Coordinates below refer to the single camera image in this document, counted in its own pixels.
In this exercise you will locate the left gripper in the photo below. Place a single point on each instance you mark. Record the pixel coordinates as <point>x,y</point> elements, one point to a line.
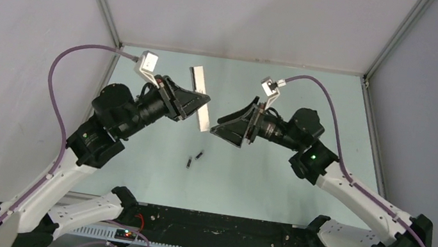
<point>180,102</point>

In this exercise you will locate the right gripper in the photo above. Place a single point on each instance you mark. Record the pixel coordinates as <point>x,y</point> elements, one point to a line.
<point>259,112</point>

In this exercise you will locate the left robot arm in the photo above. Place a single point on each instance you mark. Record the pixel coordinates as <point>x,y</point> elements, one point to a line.
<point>35,214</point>

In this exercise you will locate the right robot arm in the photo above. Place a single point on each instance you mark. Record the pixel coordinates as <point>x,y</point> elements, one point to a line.
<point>388,225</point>

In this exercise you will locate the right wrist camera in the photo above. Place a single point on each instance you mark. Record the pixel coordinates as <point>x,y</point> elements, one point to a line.
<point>272,90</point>

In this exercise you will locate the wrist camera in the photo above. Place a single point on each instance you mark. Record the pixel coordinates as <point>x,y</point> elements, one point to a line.
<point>272,90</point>
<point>145,66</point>

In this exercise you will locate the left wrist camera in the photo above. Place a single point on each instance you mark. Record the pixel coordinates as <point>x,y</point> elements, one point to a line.
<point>145,66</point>

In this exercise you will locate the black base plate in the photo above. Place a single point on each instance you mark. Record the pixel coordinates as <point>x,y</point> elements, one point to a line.
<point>188,228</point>

